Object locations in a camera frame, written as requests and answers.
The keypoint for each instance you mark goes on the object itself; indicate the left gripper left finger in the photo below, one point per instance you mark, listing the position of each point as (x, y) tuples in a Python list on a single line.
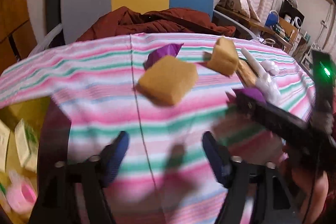
[(112, 156)]

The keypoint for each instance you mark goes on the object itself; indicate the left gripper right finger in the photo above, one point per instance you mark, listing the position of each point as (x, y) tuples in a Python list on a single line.
[(219, 159)]

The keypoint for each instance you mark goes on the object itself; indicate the white plastic bag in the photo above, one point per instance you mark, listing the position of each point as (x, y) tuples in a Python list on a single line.
[(265, 71)]

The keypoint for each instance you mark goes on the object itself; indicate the yellow sponge block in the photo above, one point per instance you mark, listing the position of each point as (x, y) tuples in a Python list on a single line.
[(224, 58), (169, 80)]

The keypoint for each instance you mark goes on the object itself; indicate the purple snack packet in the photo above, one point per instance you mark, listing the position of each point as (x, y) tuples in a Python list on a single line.
[(167, 50)]

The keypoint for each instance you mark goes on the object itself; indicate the person's right hand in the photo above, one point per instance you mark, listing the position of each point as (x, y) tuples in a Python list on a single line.
[(317, 191)]

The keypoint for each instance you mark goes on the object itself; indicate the pink striped tablecloth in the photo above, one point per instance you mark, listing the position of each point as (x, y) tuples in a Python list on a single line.
[(165, 176)]

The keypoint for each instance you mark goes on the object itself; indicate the pale green box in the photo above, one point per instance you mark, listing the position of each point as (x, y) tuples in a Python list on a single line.
[(27, 144)]

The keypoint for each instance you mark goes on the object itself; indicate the biscuit packet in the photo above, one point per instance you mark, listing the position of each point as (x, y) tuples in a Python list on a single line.
[(246, 74)]

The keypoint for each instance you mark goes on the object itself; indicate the pink tape roll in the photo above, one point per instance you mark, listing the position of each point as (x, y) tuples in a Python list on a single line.
[(20, 194)]

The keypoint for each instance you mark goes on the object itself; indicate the wooden side table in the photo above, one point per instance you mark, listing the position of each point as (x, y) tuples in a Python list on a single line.
[(252, 24)]

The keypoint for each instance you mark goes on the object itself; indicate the blue folding chair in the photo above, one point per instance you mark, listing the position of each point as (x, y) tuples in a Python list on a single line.
[(272, 19)]

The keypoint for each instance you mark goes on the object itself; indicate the dark red jacket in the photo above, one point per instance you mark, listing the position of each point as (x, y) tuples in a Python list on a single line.
[(124, 21)]

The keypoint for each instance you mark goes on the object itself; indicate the wooden cabinet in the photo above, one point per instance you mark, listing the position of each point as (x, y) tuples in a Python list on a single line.
[(17, 36)]

